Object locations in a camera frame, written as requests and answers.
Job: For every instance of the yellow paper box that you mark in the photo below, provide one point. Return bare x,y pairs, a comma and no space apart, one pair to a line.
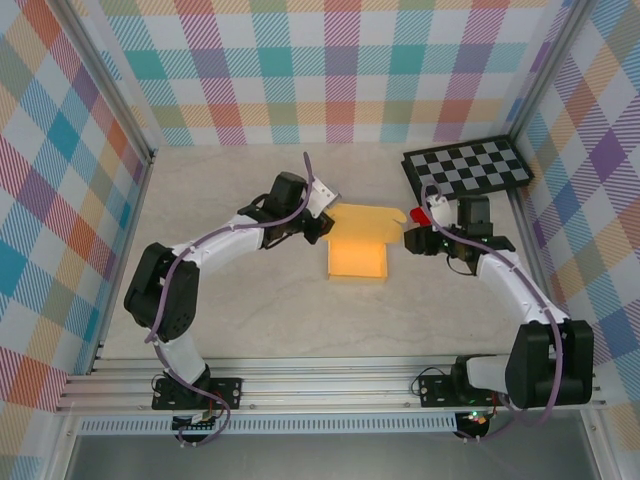
357,260

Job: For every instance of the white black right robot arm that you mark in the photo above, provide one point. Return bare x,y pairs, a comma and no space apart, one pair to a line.
520,290

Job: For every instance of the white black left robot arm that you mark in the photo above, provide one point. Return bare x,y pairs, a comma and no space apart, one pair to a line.
225,245

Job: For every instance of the red block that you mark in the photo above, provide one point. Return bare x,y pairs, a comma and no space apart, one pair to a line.
419,216

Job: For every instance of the black grey checkerboard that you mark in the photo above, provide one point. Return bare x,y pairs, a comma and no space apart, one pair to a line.
470,167

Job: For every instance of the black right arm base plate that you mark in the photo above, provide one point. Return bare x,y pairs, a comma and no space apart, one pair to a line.
435,390

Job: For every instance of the aluminium frame post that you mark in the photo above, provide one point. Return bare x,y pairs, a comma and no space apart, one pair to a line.
107,85
545,75

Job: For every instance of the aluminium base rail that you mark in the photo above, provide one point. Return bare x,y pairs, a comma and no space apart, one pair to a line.
325,387

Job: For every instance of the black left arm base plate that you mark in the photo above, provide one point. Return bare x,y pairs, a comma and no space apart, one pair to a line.
225,392

